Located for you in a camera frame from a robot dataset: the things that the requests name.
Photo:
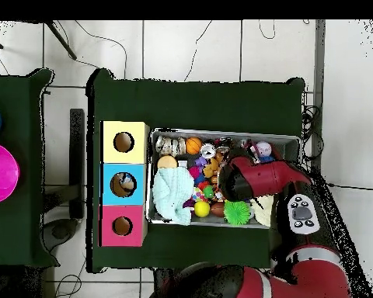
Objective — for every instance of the mint green knitted cloth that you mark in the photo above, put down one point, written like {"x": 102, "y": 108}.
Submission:
{"x": 171, "y": 189}

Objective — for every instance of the pink plastic bowl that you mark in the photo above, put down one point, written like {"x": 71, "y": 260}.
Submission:
{"x": 0, "y": 173}

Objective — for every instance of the black tripod leg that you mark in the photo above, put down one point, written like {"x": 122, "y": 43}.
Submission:
{"x": 62, "y": 40}

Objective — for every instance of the wooden box with three holes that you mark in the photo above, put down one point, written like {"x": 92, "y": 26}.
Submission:
{"x": 112, "y": 155}

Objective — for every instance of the small orange basketball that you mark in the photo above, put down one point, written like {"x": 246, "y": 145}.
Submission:
{"x": 193, "y": 146}

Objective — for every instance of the cream knitted cloth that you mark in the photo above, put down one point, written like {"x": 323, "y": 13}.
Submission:
{"x": 264, "y": 211}

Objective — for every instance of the black floor stand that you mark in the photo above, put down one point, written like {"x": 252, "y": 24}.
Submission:
{"x": 77, "y": 155}

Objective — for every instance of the crushed clear bottle blue label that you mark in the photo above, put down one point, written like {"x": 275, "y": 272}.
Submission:
{"x": 126, "y": 179}

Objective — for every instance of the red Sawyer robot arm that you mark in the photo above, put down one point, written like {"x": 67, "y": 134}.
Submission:
{"x": 267, "y": 178}

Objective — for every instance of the round orange sponge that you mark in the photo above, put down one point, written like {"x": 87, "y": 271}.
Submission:
{"x": 167, "y": 162}

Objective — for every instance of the green spiky rubber ball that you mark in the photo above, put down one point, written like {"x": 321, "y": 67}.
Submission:
{"x": 237, "y": 212}

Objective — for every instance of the dark green table cloth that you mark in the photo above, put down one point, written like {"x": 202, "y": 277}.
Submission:
{"x": 12, "y": 186}
{"x": 205, "y": 105}

